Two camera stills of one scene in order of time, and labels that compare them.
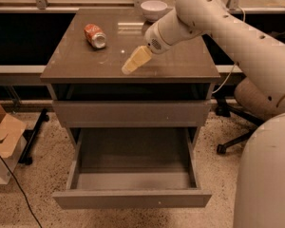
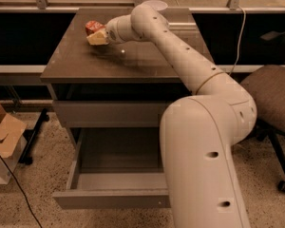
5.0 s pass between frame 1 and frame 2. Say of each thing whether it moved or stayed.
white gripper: moved
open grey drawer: stayed
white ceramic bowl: stayed
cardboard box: stayed
